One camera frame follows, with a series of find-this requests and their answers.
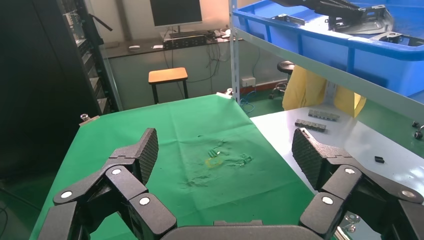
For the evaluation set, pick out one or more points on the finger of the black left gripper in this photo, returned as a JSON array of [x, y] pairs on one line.
[[324, 7]]

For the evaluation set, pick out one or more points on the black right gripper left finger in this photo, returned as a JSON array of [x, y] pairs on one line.
[[126, 185]]

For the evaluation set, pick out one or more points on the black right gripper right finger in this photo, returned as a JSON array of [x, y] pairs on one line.
[[344, 185]]

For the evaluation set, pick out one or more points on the grey sheet metal bracket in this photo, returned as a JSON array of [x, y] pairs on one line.
[[371, 24]]

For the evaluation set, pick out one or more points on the shiny metal clamp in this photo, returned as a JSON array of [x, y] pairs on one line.
[[350, 221]]

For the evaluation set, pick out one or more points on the blue plastic bin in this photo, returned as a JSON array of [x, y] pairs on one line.
[[318, 49]]

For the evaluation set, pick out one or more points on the small black plastic part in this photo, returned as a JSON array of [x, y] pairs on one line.
[[379, 160]]

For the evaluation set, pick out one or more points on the grey connector strip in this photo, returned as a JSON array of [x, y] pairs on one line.
[[310, 125], [324, 115]]

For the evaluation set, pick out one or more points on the black round swivel stool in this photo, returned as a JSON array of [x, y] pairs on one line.
[[286, 67]]

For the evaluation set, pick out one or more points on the metal table clamp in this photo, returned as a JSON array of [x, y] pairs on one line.
[[86, 118]]

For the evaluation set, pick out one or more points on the green table cloth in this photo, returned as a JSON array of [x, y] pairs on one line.
[[185, 132]]

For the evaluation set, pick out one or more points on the yellow cloth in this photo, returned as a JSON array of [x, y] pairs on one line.
[[304, 89]]

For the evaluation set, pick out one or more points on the small black knob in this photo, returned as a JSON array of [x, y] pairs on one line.
[[415, 125], [418, 135]]

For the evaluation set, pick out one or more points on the wooden top stool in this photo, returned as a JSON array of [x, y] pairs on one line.
[[167, 75]]

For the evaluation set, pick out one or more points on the black server rack cabinet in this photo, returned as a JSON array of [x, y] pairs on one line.
[[39, 99]]

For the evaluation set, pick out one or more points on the white table corner clip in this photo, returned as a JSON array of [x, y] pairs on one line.
[[225, 94]]

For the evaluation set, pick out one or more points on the white computer mouse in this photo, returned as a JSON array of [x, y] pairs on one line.
[[134, 47]]

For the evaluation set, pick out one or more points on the black rack device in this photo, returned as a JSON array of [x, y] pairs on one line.
[[184, 42]]

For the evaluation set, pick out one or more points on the black computer monitor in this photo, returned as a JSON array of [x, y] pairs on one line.
[[175, 11]]

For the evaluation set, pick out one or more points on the dark metal bracket part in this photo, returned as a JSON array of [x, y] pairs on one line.
[[290, 19]]

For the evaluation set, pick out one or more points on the metal bracket with round hole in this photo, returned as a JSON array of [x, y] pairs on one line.
[[391, 35]]

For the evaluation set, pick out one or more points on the white wall socket box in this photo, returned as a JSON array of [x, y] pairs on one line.
[[248, 82]]

